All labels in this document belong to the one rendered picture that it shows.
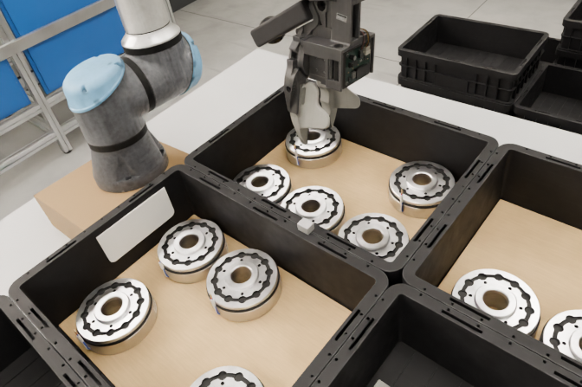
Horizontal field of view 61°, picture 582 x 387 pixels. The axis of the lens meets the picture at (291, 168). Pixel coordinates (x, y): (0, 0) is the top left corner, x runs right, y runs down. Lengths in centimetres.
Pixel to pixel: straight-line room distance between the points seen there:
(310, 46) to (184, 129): 75
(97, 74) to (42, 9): 160
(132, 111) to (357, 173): 43
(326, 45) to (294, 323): 36
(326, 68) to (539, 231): 40
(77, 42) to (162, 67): 167
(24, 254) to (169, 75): 47
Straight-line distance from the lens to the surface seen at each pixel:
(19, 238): 120
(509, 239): 78
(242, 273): 72
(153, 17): 97
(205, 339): 70
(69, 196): 107
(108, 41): 271
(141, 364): 71
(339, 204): 77
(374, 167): 88
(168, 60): 98
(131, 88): 95
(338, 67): 60
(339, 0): 58
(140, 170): 99
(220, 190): 73
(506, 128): 120
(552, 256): 78
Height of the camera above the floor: 141
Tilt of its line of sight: 40 degrees down
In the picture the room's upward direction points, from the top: 10 degrees counter-clockwise
